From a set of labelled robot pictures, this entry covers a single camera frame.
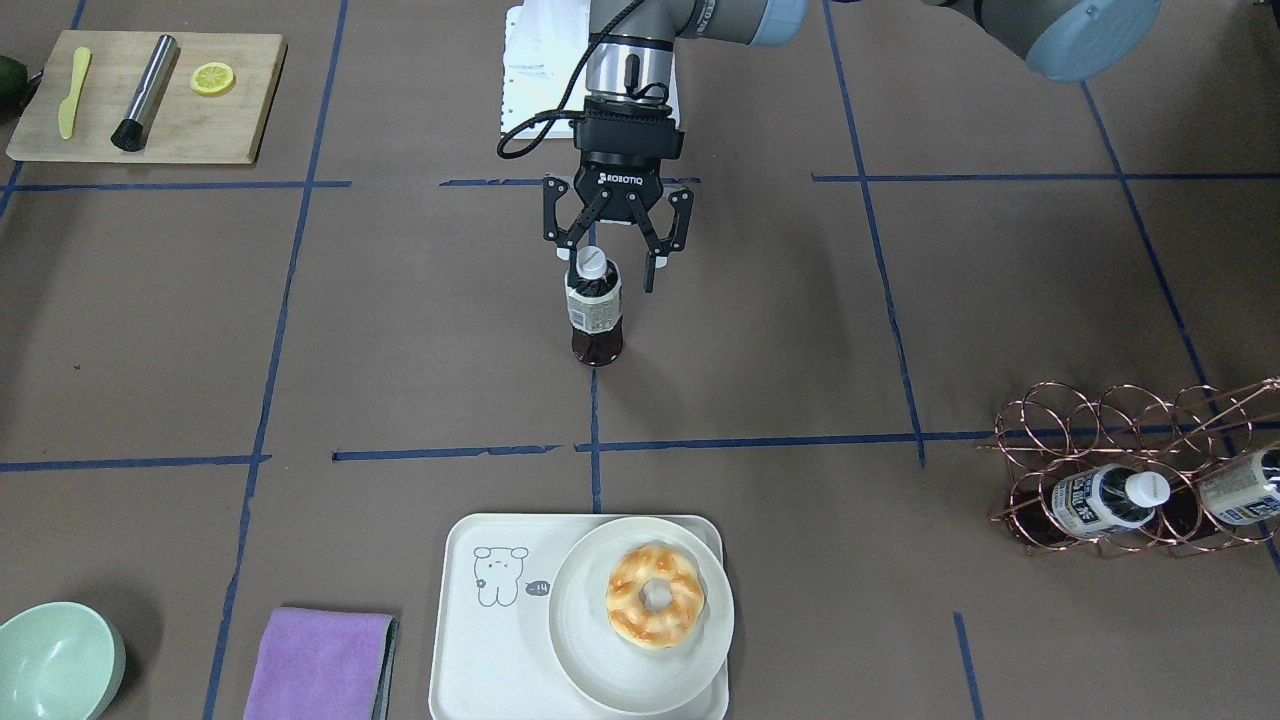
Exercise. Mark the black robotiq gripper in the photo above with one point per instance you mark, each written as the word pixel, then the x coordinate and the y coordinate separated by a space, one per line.
pixel 618 178

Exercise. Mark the tea bottle white cap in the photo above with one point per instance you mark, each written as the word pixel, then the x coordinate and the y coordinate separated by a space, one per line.
pixel 593 289

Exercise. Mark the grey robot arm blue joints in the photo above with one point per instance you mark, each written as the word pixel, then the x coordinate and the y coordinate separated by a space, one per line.
pixel 631 44

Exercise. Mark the cream rectangular serving tray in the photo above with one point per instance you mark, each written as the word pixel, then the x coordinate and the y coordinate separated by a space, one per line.
pixel 492 655

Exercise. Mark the front tea bottle in rack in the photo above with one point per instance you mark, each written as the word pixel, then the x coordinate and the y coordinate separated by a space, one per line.
pixel 1090 504

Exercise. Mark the tea bottle in rack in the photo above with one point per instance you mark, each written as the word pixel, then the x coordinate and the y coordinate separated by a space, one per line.
pixel 1243 490
pixel 1090 504

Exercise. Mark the rear tea bottle in rack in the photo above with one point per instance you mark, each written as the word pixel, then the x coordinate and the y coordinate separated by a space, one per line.
pixel 1243 490

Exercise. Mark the lemon slice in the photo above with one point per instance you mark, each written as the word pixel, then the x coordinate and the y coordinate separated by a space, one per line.
pixel 212 79

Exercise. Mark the wooden cutting board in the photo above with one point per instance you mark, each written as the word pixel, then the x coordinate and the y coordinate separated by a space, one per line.
pixel 188 129

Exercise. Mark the round cream plate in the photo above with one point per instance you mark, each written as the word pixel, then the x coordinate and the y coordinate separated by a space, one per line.
pixel 613 673

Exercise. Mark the steel muddler black tip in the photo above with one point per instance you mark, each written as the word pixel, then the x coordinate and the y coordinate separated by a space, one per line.
pixel 131 135

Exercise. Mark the yellow plastic knife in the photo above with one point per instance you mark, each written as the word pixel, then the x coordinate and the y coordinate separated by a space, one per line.
pixel 68 107

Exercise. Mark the folded purple cloth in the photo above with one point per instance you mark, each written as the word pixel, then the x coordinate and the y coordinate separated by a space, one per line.
pixel 317 664

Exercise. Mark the green lime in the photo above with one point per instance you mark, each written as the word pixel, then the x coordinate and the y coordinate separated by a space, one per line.
pixel 14 87

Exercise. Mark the mint green bowl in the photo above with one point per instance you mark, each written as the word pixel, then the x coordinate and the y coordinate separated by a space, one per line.
pixel 59 660

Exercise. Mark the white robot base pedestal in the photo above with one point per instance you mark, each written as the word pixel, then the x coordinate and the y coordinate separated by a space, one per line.
pixel 544 70

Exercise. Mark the glazed ring donut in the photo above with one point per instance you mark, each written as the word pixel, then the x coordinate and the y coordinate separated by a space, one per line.
pixel 653 597

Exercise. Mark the copper wire bottle rack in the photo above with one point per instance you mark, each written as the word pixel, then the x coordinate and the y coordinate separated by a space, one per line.
pixel 1054 431

